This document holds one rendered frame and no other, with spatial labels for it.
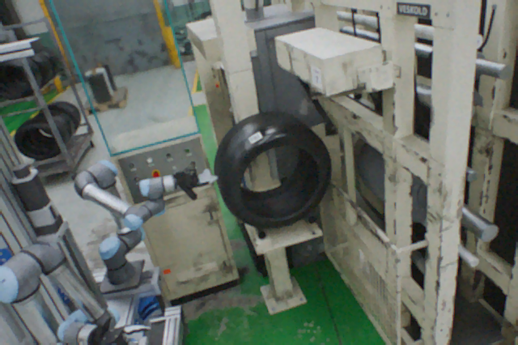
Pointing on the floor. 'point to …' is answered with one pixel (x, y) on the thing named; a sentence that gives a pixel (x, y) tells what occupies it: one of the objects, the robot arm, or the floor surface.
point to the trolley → (10, 72)
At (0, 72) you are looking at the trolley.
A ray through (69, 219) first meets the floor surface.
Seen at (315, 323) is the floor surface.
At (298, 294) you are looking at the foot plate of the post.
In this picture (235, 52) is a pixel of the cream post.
